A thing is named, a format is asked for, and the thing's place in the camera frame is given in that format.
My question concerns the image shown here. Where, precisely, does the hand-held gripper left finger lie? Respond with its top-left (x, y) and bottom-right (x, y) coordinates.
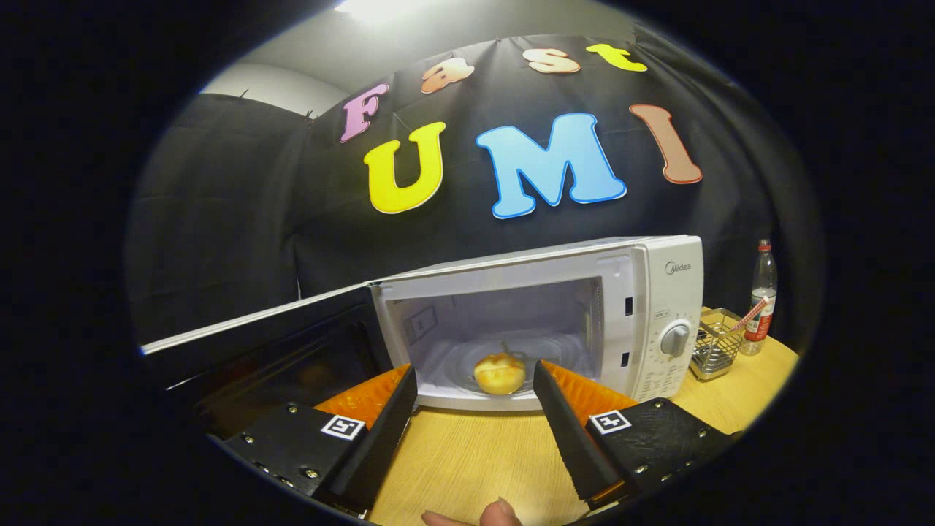
top-left (223, 364), bottom-right (418, 516)

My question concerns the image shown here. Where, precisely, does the glass turntable plate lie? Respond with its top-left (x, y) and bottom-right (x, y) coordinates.
top-left (444, 330), bottom-right (592, 395)

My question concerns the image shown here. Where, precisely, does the clear bottle with red label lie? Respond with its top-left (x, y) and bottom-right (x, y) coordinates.
top-left (739, 239), bottom-right (779, 356)

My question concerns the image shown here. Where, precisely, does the golden bread bun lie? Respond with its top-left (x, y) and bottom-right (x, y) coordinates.
top-left (473, 353), bottom-right (527, 396)

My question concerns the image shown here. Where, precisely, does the metal wire holder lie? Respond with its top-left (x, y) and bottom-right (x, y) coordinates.
top-left (689, 308), bottom-right (746, 382)

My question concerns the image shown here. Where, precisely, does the red white striped straw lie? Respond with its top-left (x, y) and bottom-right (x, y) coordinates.
top-left (723, 297), bottom-right (768, 333)

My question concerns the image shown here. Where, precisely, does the white microwave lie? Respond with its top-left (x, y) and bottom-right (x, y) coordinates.
top-left (140, 235), bottom-right (704, 439)

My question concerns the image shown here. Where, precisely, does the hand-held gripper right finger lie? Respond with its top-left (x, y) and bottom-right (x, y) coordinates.
top-left (533, 359), bottom-right (735, 510)

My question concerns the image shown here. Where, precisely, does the black backdrop cloth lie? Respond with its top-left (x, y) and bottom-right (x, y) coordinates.
top-left (124, 33), bottom-right (826, 359)

